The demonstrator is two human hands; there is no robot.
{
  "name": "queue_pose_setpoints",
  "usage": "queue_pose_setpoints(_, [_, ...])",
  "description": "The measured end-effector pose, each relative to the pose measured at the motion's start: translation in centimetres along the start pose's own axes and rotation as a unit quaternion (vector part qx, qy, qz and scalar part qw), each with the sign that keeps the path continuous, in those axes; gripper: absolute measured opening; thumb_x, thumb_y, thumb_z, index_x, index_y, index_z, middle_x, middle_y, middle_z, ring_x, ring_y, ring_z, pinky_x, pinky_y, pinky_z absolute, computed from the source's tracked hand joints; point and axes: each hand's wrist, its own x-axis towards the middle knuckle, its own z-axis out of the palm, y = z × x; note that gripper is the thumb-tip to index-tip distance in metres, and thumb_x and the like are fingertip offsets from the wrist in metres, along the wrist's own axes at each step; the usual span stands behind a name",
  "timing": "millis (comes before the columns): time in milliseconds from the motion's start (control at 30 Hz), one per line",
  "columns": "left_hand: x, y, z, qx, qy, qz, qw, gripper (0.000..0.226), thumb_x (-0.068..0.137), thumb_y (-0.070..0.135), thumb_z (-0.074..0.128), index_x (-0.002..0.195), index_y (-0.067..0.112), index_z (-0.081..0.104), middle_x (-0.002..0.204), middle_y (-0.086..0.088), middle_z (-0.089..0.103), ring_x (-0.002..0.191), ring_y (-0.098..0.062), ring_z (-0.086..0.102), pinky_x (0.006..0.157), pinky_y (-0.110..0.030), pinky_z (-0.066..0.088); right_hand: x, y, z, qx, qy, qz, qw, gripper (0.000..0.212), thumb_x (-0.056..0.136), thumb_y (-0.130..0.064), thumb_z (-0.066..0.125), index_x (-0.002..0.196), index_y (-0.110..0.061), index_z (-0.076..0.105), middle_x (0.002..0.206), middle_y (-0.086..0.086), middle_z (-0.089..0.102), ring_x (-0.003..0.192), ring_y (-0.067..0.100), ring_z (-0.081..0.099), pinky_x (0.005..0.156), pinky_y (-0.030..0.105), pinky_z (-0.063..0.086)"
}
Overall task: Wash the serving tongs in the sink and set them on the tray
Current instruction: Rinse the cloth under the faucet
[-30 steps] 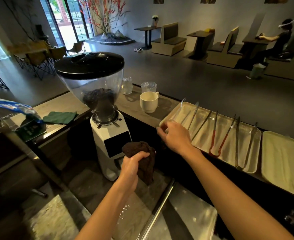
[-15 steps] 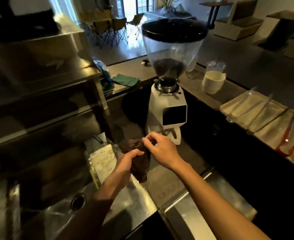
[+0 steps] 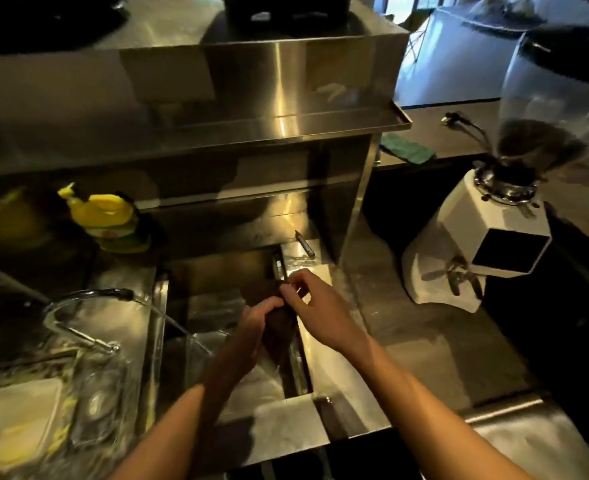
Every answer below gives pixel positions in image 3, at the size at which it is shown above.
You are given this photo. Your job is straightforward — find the person's left hand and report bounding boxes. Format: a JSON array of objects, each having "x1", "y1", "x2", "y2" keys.
[{"x1": 218, "y1": 296, "x2": 286, "y2": 379}]

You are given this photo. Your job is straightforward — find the white coffee grinder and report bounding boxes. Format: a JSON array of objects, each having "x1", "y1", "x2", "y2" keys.
[{"x1": 401, "y1": 162, "x2": 554, "y2": 314}]

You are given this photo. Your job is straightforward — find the clear grinder bean hopper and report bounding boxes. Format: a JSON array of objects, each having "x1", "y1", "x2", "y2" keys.
[{"x1": 492, "y1": 22, "x2": 589, "y2": 195}]

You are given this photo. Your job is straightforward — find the white and yellow sponge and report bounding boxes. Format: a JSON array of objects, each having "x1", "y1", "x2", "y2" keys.
[{"x1": 0, "y1": 377, "x2": 66, "y2": 476}]

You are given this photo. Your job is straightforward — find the stainless steel sink basin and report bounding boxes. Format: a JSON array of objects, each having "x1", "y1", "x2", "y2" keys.
[{"x1": 163, "y1": 245, "x2": 316, "y2": 426}]

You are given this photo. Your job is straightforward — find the stainless steel shelf unit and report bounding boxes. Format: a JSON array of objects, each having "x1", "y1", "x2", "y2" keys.
[{"x1": 0, "y1": 0, "x2": 413, "y2": 275}]

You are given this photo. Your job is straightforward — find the large black appliance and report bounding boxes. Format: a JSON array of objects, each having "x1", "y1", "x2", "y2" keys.
[{"x1": 0, "y1": 0, "x2": 131, "y2": 54}]

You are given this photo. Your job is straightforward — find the person's left forearm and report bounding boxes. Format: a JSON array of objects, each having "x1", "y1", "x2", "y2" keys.
[{"x1": 108, "y1": 367, "x2": 255, "y2": 480}]

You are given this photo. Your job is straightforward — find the black cable with plug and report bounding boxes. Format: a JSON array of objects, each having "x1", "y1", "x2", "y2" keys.
[{"x1": 441, "y1": 112, "x2": 493, "y2": 151}]

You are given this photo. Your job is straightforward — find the steel handle bar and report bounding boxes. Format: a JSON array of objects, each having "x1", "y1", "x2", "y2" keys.
[{"x1": 462, "y1": 392, "x2": 546, "y2": 425}]

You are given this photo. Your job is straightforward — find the person's right hand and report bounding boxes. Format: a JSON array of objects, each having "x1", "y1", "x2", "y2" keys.
[{"x1": 279, "y1": 268, "x2": 371, "y2": 357}]

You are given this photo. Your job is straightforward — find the small grey metal tool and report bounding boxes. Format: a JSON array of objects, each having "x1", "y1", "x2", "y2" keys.
[{"x1": 294, "y1": 230, "x2": 317, "y2": 259}]

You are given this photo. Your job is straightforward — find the chrome sink faucet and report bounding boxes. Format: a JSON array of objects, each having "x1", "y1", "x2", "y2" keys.
[{"x1": 42, "y1": 288, "x2": 136, "y2": 356}]

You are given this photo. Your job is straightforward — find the yellow dish soap bottle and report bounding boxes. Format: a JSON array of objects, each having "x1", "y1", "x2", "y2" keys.
[{"x1": 57, "y1": 182, "x2": 151, "y2": 255}]

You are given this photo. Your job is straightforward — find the person's right forearm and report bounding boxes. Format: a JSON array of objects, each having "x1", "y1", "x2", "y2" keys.
[{"x1": 346, "y1": 339, "x2": 533, "y2": 480}]

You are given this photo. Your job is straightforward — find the black machine on shelf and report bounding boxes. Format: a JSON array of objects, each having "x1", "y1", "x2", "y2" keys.
[{"x1": 218, "y1": 0, "x2": 354, "y2": 26}]

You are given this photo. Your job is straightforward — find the clear glass dish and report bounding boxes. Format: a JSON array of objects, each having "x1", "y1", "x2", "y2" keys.
[{"x1": 68, "y1": 352, "x2": 131, "y2": 448}]

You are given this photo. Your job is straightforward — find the dark brown cloth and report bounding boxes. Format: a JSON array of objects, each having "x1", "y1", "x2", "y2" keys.
[{"x1": 239, "y1": 279, "x2": 300, "y2": 366}]

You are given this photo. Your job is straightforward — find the green cleaning cloth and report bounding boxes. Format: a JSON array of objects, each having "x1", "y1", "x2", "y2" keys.
[{"x1": 379, "y1": 133, "x2": 437, "y2": 166}]

